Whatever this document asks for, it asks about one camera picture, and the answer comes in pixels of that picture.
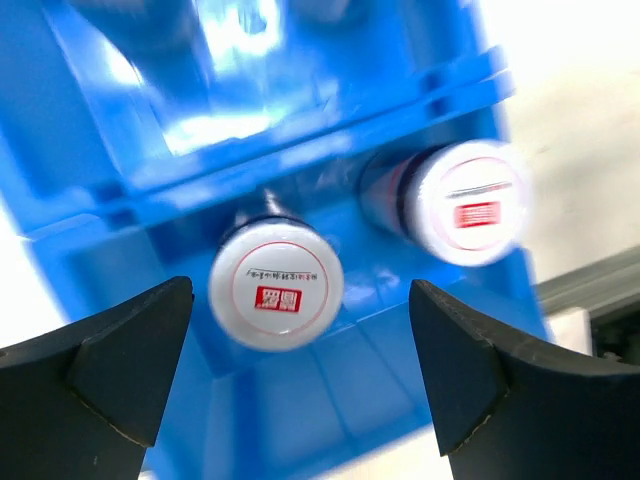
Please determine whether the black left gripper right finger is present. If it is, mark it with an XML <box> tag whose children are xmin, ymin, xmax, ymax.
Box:
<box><xmin>409</xmin><ymin>280</ymin><xmax>639</xmax><ymax>480</ymax></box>

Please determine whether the blue middle storage bin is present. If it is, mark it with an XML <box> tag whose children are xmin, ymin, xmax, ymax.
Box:
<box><xmin>1</xmin><ymin>1</ymin><xmax>506</xmax><ymax>232</ymax></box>

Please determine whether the blue storage bin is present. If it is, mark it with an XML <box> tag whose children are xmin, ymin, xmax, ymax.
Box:
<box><xmin>19</xmin><ymin>107</ymin><xmax>556</xmax><ymax>480</ymax></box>
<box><xmin>1</xmin><ymin>1</ymin><xmax>506</xmax><ymax>232</ymax></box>

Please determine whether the aluminium frame rail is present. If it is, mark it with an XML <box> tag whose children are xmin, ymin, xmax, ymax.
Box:
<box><xmin>536</xmin><ymin>246</ymin><xmax>639</xmax><ymax>316</ymax></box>

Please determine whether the blue near storage bin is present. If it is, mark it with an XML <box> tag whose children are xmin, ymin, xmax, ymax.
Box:
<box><xmin>19</xmin><ymin>107</ymin><xmax>556</xmax><ymax>480</ymax></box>

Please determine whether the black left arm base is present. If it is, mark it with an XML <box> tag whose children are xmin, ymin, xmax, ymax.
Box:
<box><xmin>591</xmin><ymin>304</ymin><xmax>639</xmax><ymax>365</ymax></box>

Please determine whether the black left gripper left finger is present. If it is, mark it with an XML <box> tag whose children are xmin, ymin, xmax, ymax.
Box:
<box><xmin>1</xmin><ymin>276</ymin><xmax>194</xmax><ymax>479</ymax></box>

